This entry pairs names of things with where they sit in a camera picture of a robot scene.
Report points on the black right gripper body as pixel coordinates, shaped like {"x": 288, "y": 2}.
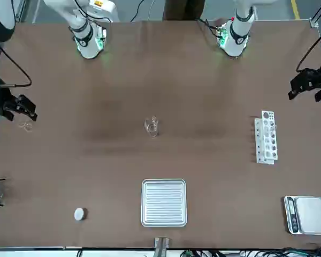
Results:
{"x": 0, "y": 97}

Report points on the clear glass beaker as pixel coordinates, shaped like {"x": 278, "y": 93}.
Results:
{"x": 151, "y": 128}

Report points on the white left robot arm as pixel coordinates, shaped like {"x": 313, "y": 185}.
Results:
{"x": 238, "y": 34}

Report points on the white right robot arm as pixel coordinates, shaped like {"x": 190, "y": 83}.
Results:
{"x": 88, "y": 40}

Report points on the white test tube rack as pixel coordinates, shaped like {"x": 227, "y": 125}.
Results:
{"x": 267, "y": 139}

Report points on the small white jar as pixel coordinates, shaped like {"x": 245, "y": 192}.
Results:
{"x": 80, "y": 214}

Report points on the silver digital scale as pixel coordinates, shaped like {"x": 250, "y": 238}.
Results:
{"x": 310, "y": 215}

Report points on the person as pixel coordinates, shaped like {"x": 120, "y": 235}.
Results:
{"x": 183, "y": 9}

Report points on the ribbed metal tray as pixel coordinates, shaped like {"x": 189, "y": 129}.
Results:
{"x": 163, "y": 203}

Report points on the aluminium frame post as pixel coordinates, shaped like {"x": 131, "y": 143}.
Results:
{"x": 161, "y": 246}
{"x": 314, "y": 22}
{"x": 22, "y": 10}

